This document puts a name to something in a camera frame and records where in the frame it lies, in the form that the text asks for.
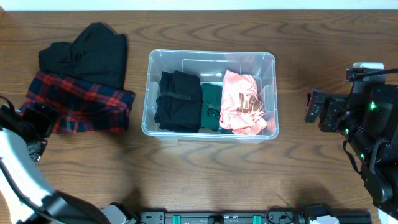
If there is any clear plastic storage bin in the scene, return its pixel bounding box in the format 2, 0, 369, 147
141, 49, 279, 144

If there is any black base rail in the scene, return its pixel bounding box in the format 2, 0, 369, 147
136, 204, 372, 224

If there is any red navy plaid shirt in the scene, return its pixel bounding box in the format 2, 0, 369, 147
20, 71, 135, 134

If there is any pink printed t-shirt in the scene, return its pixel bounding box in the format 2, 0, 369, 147
219, 70, 267, 135

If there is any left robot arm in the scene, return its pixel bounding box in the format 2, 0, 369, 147
1, 99, 137, 224

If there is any right black cable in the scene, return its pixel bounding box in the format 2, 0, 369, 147
354, 68, 398, 78

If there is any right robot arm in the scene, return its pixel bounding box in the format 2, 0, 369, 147
305, 84, 397, 219

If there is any dark green garment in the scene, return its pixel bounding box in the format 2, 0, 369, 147
201, 83, 233, 134

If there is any black taped garment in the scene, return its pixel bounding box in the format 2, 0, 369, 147
154, 70, 202, 133

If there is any large black garment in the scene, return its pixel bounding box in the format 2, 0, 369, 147
38, 22, 128, 89

